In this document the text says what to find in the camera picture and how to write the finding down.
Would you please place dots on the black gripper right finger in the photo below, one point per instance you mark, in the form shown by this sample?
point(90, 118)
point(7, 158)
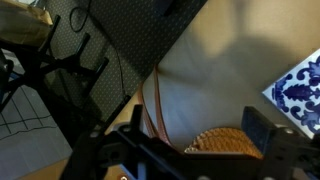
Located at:
point(283, 149)

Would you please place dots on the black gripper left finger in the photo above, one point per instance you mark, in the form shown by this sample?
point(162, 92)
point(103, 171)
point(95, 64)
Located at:
point(96, 152)

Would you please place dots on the brown woven bucket bag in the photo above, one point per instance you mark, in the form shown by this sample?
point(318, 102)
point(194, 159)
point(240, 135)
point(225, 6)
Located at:
point(214, 140)

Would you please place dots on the blue white patterned tile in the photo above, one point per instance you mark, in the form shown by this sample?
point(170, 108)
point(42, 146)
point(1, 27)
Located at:
point(297, 94)

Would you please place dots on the black keyboard stand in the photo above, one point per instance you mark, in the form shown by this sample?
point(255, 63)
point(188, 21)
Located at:
point(38, 64)

